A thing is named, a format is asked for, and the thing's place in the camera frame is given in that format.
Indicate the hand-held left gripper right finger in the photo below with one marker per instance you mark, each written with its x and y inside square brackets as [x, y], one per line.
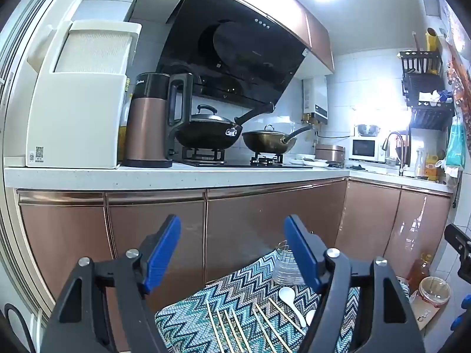
[300, 250]

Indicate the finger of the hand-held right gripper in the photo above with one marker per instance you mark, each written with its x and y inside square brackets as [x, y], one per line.
[458, 239]
[465, 272]

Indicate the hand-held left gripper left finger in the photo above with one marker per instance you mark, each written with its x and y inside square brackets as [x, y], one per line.
[163, 250]

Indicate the white ceramic spoon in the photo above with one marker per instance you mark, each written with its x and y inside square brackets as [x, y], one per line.
[310, 317]
[286, 295]

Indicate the row of wooden chopsticks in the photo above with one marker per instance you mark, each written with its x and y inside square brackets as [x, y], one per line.
[273, 303]

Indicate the person's right hand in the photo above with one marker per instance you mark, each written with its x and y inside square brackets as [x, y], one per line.
[458, 321]

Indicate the clear glass bowl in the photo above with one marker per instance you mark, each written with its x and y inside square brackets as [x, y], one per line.
[285, 274]

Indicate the copper cabinet door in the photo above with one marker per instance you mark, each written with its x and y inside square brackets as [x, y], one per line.
[368, 220]
[59, 235]
[419, 224]
[250, 224]
[154, 206]

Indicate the clear plastic jar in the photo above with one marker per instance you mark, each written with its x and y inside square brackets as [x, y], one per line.
[430, 298]

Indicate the amber oil bottle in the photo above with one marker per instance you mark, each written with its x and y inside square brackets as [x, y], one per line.
[420, 272]

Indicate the yellow detergent jug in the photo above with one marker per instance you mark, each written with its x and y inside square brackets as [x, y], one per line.
[431, 169]

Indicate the zigzag patterned mat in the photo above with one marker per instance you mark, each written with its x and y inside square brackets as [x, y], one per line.
[191, 323]

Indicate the clear spray bottle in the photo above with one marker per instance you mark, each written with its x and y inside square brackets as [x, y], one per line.
[420, 163]

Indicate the white dish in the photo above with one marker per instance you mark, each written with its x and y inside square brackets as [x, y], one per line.
[309, 161]

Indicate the teal plastic bag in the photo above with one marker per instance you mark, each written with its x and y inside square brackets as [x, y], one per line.
[455, 143]

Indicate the copper rice cooker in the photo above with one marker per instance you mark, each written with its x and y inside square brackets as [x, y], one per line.
[330, 153]

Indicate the gas stove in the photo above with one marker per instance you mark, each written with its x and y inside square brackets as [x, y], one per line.
[239, 161]

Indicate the kitchen faucet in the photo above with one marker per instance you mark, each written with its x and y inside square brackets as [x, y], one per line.
[399, 147]

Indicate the golden wok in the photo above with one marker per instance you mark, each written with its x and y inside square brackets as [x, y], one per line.
[266, 142]

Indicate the white microwave oven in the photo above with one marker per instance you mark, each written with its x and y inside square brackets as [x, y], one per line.
[364, 149]

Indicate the copper electric kettle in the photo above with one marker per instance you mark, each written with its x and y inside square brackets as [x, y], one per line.
[145, 128]

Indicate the black wok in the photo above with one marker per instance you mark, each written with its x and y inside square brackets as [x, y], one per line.
[206, 134]

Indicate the tall yellow oil bottle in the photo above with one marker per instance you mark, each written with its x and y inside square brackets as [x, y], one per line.
[125, 125]

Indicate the steel bowl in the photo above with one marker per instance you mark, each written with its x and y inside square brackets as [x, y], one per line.
[368, 130]

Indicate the glass wok lid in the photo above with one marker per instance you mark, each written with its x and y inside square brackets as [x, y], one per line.
[209, 116]

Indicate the white cloth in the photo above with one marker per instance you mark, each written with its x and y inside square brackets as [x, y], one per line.
[430, 96]

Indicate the white water heater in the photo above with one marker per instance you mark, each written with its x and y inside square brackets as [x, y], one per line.
[315, 97]

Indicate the white countertop appliance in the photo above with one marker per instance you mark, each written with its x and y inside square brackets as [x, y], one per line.
[73, 117]

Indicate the black dish rack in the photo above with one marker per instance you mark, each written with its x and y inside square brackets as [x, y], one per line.
[427, 81]

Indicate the black range hood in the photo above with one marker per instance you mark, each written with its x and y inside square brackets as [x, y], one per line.
[228, 44]

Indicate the colourful wall hanging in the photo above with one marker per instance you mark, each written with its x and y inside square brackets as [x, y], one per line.
[458, 62]

